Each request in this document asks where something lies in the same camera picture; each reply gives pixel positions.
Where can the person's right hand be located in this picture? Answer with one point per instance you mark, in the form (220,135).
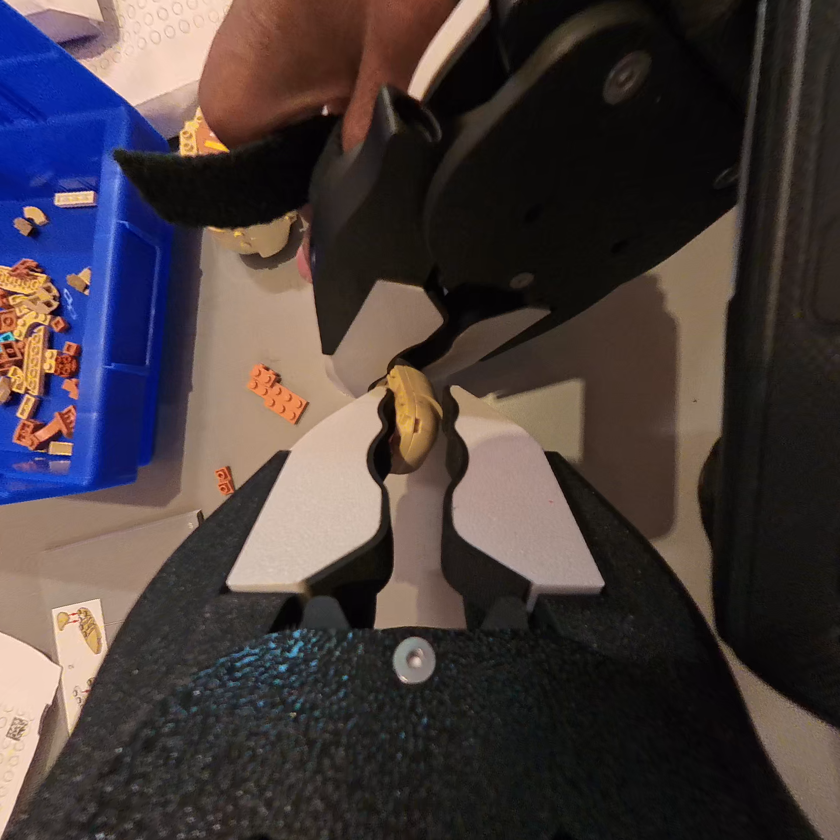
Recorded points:
(295,59)

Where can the small printed paper sheet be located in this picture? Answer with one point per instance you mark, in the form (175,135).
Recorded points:
(82,656)

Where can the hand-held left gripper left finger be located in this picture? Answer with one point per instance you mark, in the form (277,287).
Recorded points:
(308,512)

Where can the white paper bag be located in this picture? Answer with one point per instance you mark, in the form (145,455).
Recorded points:
(151,59)

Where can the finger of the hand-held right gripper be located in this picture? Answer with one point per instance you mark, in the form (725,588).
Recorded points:
(387,321)
(485,338)

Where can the brown brick plate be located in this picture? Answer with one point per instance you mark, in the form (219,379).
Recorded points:
(279,394)

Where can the pile of small bricks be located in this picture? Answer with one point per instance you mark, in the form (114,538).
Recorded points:
(33,341)

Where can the tan curved brick assembly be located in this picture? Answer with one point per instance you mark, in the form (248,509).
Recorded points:
(413,420)

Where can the white paper sheets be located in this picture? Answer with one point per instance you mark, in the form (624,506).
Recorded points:
(23,709)

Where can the blue plastic bin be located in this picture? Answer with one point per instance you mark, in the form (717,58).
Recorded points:
(118,394)

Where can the brown and tan brick figure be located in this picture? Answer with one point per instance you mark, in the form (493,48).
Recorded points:
(262,239)

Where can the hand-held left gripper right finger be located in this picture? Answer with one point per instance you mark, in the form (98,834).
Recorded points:
(525,512)

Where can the small brown two-stud plate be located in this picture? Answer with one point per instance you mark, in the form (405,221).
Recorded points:
(225,480)

